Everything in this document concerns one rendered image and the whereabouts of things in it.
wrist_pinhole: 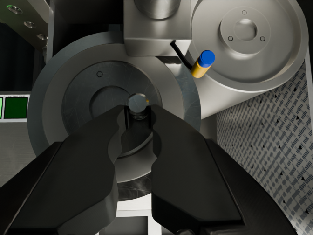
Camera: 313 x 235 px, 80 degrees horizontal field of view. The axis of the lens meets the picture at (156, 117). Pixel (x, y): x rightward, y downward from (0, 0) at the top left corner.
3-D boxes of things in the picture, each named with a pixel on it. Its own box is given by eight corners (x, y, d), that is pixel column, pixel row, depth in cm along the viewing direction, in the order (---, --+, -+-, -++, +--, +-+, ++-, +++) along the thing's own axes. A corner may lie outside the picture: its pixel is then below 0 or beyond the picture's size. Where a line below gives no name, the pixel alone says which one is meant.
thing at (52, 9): (61, -110, 19) (51, 63, 17) (108, 28, 42) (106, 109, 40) (56, -110, 19) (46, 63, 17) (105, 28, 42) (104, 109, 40)
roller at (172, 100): (181, 43, 16) (187, 180, 15) (160, 103, 42) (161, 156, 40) (44, 42, 16) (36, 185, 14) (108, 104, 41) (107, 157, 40)
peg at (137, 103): (121, 100, 11) (140, 87, 11) (126, 108, 14) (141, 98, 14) (134, 119, 11) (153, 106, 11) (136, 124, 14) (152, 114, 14)
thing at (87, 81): (72, 51, 14) (168, 67, 15) (81, 62, 16) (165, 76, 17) (49, 149, 13) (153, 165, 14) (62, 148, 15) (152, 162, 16)
